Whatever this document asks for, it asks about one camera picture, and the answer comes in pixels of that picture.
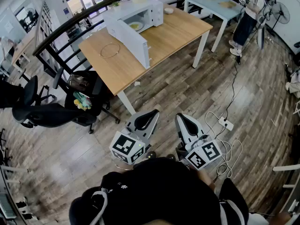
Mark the woven straw mat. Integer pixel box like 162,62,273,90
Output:
219,0,237,8

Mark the black cable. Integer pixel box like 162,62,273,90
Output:
225,55,240,124

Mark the person's left forearm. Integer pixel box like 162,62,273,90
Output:
114,159,134,173

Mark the black mesh office chair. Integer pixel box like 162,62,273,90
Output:
11,70,121,135
0,75,57,110

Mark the white power strip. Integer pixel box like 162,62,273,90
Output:
218,116,234,130

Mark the thin gold wire ring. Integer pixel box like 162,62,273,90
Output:
100,43,120,59

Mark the black metal railing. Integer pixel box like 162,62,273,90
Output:
32,0,202,82

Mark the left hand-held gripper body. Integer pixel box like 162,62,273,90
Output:
109,125,152,165

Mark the white round plate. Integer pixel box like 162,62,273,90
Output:
128,21,143,32

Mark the green and yellow toy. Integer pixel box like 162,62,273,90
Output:
73,91,92,111

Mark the person's black top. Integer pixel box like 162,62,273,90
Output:
69,157,249,225

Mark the person's right forearm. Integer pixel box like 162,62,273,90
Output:
199,170,215,190

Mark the pale blue table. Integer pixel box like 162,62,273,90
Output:
183,0,246,53

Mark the black standing fan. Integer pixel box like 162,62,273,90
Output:
267,1,291,37

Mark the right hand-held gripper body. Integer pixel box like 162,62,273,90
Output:
176,135,223,171

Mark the brown bag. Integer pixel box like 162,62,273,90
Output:
67,73,91,90

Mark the white cable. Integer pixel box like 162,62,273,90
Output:
205,111,243,179

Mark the white microwave oven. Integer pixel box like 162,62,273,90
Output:
102,0,164,70

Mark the wooden table with white legs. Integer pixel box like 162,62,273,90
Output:
78,3,213,116

